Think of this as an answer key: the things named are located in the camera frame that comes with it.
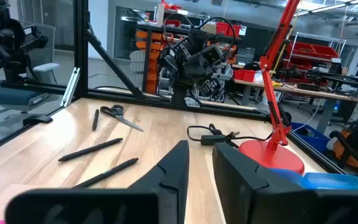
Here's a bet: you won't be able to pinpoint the red desk lamp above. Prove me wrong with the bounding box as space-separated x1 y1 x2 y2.
238 0 306 175

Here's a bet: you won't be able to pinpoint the black lamp power cord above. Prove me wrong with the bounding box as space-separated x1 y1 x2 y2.
186 123 273 147

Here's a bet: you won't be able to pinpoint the black aluminium table frame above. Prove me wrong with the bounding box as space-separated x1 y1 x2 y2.
0 0 347 175

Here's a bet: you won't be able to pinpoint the silver metal bracket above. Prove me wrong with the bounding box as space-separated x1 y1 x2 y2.
60 67 81 108

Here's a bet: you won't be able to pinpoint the grey office chair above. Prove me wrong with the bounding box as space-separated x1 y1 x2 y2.
0 23 60 111

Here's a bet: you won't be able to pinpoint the blue plastic supply box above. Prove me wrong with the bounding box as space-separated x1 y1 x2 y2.
268 167 358 191

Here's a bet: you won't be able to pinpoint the black pen grey print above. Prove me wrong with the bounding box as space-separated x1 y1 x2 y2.
58 138 124 162

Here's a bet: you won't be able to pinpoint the black pen white print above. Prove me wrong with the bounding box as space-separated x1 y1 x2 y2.
73 157 139 189

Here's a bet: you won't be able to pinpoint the black frame clamp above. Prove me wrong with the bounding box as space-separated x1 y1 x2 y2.
22 114 53 126

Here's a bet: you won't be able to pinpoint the wooden workbench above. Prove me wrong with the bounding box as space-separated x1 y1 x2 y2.
231 77 358 133

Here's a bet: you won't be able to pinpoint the black-handled scissors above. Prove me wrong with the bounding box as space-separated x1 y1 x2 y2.
99 105 144 133

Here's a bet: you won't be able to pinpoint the white cable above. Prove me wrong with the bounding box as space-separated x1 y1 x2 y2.
293 99 323 133

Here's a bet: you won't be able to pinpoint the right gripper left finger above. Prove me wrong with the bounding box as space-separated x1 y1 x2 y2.
4 139 190 224

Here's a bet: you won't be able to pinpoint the shelving with orange bins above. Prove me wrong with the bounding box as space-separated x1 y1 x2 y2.
135 29 173 94

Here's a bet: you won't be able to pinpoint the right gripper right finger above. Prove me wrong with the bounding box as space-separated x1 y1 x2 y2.
212 142 358 224

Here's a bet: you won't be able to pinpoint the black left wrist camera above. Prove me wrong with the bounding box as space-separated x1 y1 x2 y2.
202 45 225 68

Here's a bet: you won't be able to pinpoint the orange and black bag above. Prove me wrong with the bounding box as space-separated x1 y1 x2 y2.
329 117 358 178

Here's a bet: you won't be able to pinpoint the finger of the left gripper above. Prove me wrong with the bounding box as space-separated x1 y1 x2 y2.
208 77 223 95
197 81 211 98

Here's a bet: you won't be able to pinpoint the rack with red bins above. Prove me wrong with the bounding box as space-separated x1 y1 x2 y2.
286 40 341 71

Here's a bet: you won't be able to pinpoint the blue floor bin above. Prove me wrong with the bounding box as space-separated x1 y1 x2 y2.
290 121 331 153

